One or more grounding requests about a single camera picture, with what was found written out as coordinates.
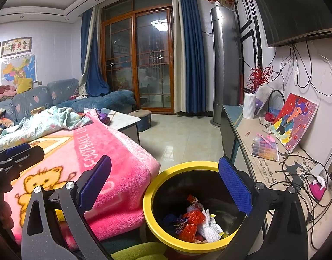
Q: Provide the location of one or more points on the grey blue footstool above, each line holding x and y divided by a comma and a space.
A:
140, 120

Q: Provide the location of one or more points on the blue plastic bag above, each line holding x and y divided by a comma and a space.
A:
170, 220

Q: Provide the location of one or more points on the black wall television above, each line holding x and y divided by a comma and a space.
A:
295, 8

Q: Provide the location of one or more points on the grey tower air conditioner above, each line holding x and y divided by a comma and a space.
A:
225, 67

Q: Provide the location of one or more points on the white purple picture board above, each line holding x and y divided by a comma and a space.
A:
263, 96

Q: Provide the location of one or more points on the golden snack bag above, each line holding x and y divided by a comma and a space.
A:
38, 111

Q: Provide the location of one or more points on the brown yellow snack wrapper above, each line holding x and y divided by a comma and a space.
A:
193, 199

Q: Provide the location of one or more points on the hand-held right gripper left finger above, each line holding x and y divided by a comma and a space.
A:
94, 184

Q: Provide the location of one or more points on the pink red clothes pile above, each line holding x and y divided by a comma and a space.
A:
5, 92

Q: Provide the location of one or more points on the person's left hand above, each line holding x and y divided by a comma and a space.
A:
5, 216

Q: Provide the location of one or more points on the white power adapter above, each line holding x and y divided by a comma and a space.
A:
317, 169

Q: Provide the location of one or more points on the pink cartoon bear blanket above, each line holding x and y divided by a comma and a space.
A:
114, 146

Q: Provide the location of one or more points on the pink tape dispenser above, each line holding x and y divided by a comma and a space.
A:
317, 189

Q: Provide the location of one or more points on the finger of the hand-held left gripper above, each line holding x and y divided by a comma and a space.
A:
17, 149
25, 162

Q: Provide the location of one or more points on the red plastic bag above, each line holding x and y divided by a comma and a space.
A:
193, 217

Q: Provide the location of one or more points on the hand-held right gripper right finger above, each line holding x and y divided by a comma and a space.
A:
235, 185

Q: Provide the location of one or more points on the colourful figure painting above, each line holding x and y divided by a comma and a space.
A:
295, 122

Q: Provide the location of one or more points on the wooden glass sliding door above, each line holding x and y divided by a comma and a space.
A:
144, 59

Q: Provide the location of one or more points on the white cloth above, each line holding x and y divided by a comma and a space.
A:
79, 97

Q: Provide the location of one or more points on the yellow pillow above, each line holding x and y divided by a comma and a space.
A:
24, 85

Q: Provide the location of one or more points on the orange patterned cloth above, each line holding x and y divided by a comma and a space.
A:
1, 119

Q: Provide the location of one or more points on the light blue cartoon quilt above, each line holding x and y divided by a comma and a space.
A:
47, 122

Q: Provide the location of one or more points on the blue heart pattern sofa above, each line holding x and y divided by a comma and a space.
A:
120, 97

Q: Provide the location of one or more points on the blue beige curtain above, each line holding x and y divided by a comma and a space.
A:
194, 59
94, 67

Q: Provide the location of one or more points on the purple candy wrapper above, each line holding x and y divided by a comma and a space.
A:
178, 226

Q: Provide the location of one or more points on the red berry branches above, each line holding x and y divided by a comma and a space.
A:
259, 77

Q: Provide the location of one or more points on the white marble coffee table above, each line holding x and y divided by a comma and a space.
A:
125, 122

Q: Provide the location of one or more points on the red ribbed plastic wrapper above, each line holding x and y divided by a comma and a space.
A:
187, 233

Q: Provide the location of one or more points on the yellow white snack packet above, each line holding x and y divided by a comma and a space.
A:
217, 226

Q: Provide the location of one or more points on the country map poster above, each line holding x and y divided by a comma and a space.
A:
20, 69

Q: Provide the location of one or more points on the white ribbed vase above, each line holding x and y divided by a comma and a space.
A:
249, 105

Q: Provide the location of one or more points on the pink plastic clips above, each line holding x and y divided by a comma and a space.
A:
267, 138

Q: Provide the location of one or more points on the yellow rimmed black trash bin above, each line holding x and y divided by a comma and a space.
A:
187, 165

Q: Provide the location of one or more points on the television cabinet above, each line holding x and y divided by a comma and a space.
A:
244, 131

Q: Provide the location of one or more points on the purple plastic bag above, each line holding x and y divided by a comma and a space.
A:
104, 117

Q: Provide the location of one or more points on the colourful bead organizer box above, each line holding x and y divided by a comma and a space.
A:
264, 150

